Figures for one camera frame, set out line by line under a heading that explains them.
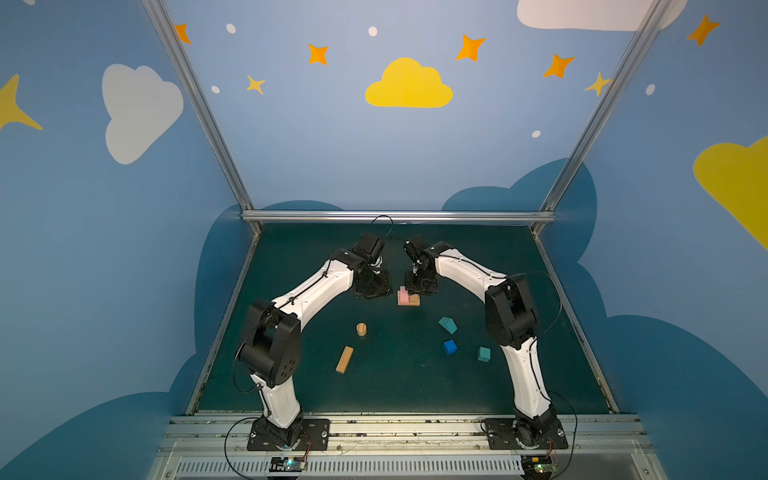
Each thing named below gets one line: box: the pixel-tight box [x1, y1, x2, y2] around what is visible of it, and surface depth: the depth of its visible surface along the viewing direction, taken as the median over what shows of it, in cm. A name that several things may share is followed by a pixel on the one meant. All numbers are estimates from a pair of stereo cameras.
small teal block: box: [478, 346, 491, 362], surface depth 88 cm
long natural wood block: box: [336, 346, 354, 374], surface depth 88 cm
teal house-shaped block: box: [438, 316, 458, 335], surface depth 95 cm
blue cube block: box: [443, 339, 458, 356], surface depth 90 cm
